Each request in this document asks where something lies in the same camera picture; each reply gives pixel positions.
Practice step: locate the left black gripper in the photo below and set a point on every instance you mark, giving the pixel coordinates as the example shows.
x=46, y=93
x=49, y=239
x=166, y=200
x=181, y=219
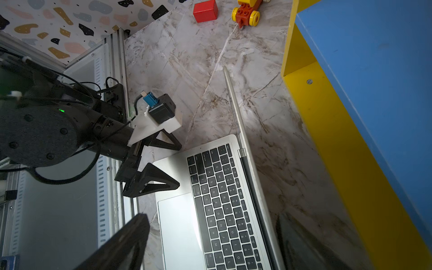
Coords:
x=151, y=179

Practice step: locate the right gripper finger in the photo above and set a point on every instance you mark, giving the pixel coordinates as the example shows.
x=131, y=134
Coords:
x=125, y=250

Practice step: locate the silver laptop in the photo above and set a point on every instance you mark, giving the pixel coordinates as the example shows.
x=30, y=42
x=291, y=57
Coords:
x=218, y=218

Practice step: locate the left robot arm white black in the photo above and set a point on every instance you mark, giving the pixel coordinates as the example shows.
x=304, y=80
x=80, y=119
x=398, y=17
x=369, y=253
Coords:
x=45, y=121

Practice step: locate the red toy block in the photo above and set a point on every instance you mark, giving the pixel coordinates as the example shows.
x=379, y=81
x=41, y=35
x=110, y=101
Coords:
x=205, y=11

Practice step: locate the yellow red toy car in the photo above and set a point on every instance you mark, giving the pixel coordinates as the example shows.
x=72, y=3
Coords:
x=247, y=13

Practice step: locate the yellow shelf pink blue boards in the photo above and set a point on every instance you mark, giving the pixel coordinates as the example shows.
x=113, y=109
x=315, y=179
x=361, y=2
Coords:
x=360, y=73

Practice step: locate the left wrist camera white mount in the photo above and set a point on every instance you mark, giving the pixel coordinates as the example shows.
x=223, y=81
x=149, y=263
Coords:
x=161, y=115

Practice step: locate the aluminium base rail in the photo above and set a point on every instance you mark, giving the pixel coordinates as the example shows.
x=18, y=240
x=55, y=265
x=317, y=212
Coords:
x=58, y=227

